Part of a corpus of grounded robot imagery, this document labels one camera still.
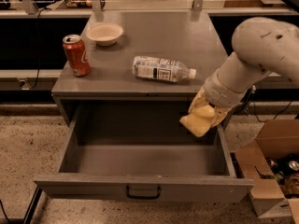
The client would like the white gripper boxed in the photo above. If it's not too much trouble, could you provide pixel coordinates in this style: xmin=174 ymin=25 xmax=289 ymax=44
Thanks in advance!
xmin=188 ymin=71 xmax=247 ymax=127

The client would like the yellow sponge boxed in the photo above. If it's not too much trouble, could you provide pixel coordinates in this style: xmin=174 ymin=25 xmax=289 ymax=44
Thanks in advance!
xmin=179 ymin=105 xmax=215 ymax=137

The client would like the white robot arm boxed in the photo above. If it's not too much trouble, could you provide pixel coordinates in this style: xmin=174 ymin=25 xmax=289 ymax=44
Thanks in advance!
xmin=180 ymin=17 xmax=299 ymax=135

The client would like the grey metal drawer cabinet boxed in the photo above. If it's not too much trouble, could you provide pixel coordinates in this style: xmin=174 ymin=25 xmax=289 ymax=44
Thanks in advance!
xmin=52 ymin=10 xmax=228 ymax=122

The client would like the open grey top drawer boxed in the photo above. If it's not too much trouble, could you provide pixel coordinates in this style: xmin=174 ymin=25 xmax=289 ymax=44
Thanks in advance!
xmin=35 ymin=101 xmax=253 ymax=203

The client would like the clear plastic water bottle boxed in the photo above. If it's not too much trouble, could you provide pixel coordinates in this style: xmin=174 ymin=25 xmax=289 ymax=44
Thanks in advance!
xmin=132 ymin=56 xmax=196 ymax=83

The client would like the cardboard box with cans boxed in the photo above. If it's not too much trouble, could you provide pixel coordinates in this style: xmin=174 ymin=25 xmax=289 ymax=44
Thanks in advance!
xmin=235 ymin=119 xmax=299 ymax=224

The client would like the white paper bowl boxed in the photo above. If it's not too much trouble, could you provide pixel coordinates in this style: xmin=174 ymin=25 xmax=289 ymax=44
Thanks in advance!
xmin=86 ymin=22 xmax=123 ymax=46

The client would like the orange soda can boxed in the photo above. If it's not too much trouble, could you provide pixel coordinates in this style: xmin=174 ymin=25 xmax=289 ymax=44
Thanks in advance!
xmin=63 ymin=35 xmax=91 ymax=77

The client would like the black cables right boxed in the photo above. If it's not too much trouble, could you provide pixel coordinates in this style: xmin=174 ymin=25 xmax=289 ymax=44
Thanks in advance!
xmin=233 ymin=84 xmax=293 ymax=123

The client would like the black drawer handle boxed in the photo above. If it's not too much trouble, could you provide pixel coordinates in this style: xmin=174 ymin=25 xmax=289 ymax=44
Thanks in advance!
xmin=125 ymin=186 xmax=161 ymax=201

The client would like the grey metal post left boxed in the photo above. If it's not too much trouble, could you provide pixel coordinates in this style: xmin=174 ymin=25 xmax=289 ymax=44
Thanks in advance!
xmin=88 ymin=0 xmax=105 ymax=16

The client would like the black power cable left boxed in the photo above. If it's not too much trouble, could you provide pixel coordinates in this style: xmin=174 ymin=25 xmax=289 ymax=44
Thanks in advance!
xmin=18 ymin=7 xmax=52 ymax=91

